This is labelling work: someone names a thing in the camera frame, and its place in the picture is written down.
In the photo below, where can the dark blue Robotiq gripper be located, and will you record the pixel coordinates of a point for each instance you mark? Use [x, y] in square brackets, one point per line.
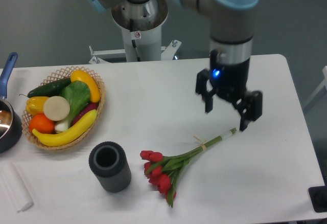
[228, 81]

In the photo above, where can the red tulip bouquet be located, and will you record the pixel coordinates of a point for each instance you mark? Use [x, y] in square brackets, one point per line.
[164, 172]

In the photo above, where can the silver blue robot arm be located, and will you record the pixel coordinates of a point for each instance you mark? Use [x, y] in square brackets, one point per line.
[231, 25]

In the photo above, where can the purple eggplant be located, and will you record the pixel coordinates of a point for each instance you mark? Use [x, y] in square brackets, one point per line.
[88, 108]

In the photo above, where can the black device at corner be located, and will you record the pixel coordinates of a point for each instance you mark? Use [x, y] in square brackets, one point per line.
[318, 198]

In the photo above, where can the dark grey ribbed vase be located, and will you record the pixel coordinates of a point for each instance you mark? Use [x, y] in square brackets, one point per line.
[109, 164]

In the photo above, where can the green bok choy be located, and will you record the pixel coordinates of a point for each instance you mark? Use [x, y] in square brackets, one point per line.
[78, 96]

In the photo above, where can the short yellow squash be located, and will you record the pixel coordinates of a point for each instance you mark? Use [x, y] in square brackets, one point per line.
[83, 76]

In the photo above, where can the beige round disc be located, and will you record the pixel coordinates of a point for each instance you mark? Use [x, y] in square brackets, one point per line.
[56, 108]

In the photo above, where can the green cucumber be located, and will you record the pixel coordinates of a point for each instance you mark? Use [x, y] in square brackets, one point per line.
[49, 89]

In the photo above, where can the long yellow squash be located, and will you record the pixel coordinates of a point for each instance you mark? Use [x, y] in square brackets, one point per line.
[69, 135]

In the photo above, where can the orange fruit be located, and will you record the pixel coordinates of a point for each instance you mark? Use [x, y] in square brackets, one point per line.
[42, 124]

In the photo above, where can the yellow bell pepper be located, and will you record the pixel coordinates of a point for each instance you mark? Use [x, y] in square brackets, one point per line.
[34, 106]

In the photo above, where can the white folded cloth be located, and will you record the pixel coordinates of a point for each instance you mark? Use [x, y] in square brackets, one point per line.
[16, 188]

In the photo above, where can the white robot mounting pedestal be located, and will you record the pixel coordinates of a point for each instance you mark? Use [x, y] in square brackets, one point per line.
[138, 46]

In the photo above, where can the white furniture frame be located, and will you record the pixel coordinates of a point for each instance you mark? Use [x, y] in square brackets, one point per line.
[317, 94]

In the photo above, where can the blue handled saucepan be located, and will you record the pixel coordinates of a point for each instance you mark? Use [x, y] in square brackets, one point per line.
[11, 127]

